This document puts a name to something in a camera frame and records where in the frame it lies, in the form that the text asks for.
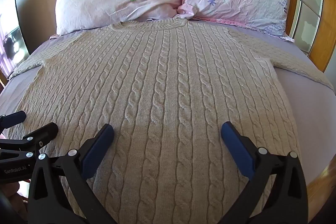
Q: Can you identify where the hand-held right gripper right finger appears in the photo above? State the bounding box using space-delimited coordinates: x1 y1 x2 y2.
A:
221 121 309 224

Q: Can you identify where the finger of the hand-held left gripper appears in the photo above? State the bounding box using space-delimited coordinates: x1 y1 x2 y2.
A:
0 111 27 133
0 123 59 149

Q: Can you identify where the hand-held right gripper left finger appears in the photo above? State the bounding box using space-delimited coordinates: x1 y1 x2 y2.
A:
28 123 115 224

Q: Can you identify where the beige cable-knit sweater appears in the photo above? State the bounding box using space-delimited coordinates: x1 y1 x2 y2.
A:
10 17 334 224

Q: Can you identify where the person's left hand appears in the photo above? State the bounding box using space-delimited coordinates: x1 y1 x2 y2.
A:
0 181 29 216

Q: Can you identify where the glass panel door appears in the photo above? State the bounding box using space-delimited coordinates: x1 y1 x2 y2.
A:
297 0 324 54

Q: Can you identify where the wall poster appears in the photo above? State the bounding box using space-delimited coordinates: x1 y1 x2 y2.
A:
0 0 30 78

